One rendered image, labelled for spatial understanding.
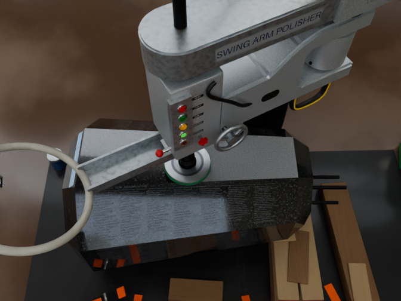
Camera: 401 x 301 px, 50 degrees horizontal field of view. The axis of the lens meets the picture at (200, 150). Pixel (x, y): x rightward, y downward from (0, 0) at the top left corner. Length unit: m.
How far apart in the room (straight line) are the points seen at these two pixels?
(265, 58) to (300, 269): 1.28
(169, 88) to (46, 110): 2.14
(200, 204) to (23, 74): 2.15
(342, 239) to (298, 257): 0.37
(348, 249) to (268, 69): 1.44
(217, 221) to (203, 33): 1.03
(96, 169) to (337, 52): 1.06
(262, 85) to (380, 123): 1.90
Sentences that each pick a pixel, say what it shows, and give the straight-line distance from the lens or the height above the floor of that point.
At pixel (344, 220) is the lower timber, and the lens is 2.81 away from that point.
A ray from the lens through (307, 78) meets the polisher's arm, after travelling 1.85.
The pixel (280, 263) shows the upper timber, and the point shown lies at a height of 0.23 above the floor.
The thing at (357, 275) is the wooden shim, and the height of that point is 0.12.
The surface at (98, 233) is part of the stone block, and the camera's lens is 2.13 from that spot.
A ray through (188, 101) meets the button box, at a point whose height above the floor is 1.48.
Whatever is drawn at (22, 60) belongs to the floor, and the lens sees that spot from 3.83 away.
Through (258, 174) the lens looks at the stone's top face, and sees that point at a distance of 2.04.
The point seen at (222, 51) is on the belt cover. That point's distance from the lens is 1.34.
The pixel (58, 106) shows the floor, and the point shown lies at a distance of 3.42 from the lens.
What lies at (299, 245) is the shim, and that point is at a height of 0.24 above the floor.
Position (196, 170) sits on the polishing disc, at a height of 0.86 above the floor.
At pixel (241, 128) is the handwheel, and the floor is 1.23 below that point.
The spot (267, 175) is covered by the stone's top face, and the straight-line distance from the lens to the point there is 2.04.
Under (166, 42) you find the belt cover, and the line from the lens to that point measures 1.30.
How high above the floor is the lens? 2.58
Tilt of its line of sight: 58 degrees down
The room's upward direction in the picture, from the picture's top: straight up
